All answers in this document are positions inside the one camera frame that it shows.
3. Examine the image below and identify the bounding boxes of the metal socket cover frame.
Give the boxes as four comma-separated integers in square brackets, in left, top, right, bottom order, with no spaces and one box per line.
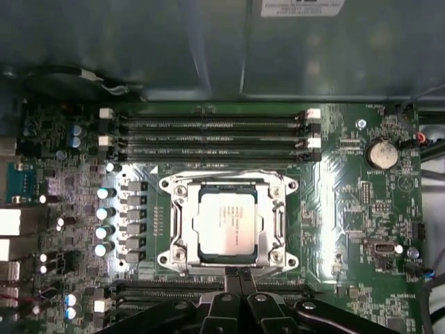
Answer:
[173,180,284,269]

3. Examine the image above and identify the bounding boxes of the RAM slot black clips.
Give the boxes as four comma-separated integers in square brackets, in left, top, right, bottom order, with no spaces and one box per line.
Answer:
[99,120,323,136]
[93,278,316,301]
[99,146,323,161]

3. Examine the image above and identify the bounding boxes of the round coin battery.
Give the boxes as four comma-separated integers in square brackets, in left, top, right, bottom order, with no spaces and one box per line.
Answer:
[364,137,399,170]

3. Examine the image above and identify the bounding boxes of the silver CPU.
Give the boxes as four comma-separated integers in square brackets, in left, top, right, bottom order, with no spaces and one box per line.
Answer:
[193,182,260,262]

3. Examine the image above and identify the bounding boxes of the metal CPU socket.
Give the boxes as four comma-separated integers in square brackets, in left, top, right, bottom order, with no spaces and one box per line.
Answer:
[156,169,300,271]

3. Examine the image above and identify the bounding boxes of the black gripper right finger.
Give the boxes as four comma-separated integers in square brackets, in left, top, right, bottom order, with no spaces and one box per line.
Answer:
[240,266,387,334]

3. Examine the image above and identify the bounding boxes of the white barcode sticker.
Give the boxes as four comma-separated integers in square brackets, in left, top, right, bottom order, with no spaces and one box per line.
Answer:
[260,0,345,17]

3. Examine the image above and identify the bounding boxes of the metal socket locking lever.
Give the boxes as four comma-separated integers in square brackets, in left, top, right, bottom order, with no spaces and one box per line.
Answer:
[173,260,284,274]
[172,168,286,184]

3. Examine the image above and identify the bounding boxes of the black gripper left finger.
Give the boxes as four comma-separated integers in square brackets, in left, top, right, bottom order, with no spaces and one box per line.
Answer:
[104,266,244,334]

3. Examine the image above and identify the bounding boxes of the green motherboard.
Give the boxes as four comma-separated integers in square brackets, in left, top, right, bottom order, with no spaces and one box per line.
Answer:
[0,99,445,334]

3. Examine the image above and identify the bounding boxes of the black wire white tag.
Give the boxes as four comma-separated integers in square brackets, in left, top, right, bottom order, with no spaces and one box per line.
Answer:
[17,64,147,104]

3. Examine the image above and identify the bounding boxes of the black PC case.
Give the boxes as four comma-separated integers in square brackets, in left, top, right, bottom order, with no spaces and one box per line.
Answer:
[0,0,445,105]

